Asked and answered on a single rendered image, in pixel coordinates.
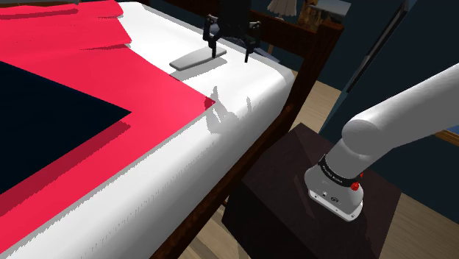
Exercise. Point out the table lamp pale shade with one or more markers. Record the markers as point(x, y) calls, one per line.
point(282, 8)

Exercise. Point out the dark robot stand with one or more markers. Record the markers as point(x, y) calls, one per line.
point(272, 201)

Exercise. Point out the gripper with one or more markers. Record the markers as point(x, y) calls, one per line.
point(235, 18)

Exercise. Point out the grey flat rectangular device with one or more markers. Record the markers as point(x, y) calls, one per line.
point(197, 58)

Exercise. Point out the dark wooden bed white sheet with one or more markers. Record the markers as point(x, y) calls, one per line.
point(215, 143)

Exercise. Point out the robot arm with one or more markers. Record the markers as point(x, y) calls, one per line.
point(391, 118)

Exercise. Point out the red blanket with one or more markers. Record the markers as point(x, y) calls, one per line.
point(107, 71)

